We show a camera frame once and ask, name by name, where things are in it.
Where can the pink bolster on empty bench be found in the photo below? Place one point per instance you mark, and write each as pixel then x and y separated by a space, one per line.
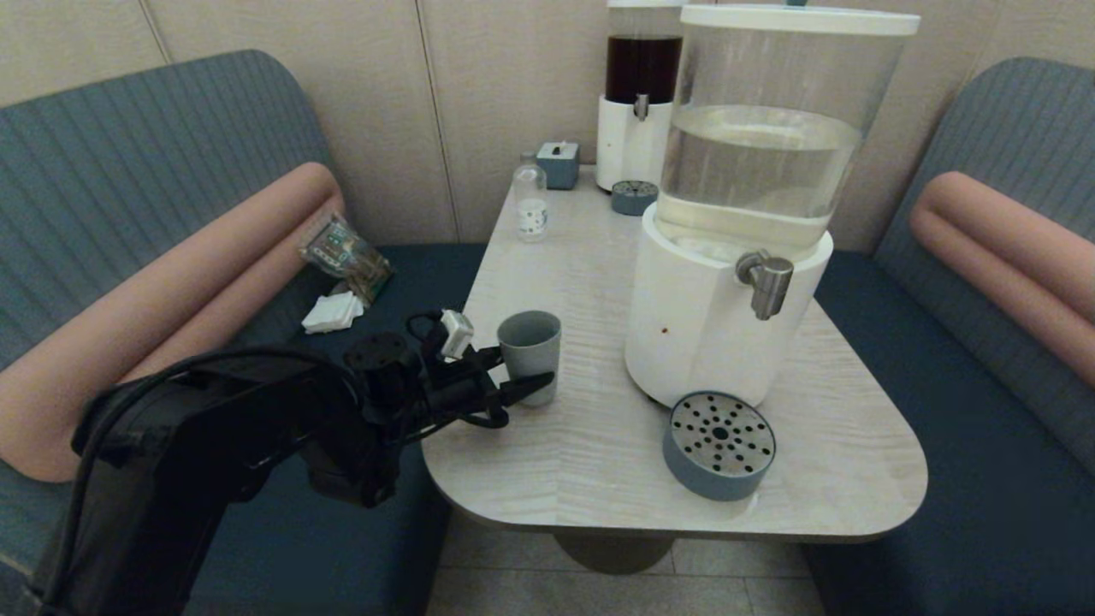
pixel 1026 257

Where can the blue tissue box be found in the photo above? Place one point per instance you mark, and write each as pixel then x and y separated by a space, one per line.
pixel 559 167

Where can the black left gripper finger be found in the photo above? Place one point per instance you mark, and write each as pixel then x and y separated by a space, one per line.
pixel 486 353
pixel 526 387

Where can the clear water dispenser white base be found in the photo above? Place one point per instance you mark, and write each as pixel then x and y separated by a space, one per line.
pixel 684 325

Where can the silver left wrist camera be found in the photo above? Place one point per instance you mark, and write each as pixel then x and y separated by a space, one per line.
pixel 456 334

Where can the metal water dispenser tap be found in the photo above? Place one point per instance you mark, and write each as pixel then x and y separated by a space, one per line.
pixel 767 287

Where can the metal dark drink dispenser tap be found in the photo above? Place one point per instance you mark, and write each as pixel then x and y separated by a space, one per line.
pixel 641 107

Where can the pink bolster beside snack bag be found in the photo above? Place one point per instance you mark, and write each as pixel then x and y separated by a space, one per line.
pixel 171 291

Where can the blue bench with napkins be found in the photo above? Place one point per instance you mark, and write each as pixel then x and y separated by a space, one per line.
pixel 171 111

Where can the grey-blue plastic cup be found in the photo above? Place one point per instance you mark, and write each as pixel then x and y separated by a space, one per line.
pixel 532 346

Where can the large blue perforated drip tray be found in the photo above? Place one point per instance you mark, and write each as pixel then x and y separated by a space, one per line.
pixel 719 436

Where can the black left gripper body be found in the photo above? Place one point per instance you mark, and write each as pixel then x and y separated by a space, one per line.
pixel 462 389

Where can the small blue perforated drip tray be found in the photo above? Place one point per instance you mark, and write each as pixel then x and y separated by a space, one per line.
pixel 634 199

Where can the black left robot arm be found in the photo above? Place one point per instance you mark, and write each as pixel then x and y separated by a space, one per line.
pixel 171 445

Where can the dark drink dispenser white base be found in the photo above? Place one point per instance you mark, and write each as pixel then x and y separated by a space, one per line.
pixel 624 145

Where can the blue empty bench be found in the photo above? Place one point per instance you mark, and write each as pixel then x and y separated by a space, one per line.
pixel 984 513

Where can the table pedestal with brass base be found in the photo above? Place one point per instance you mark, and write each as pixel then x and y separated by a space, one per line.
pixel 613 554

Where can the white napkin stack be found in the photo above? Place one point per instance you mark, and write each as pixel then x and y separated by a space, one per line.
pixel 333 313

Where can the clear glass bottle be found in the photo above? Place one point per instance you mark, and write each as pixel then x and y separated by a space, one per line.
pixel 530 205

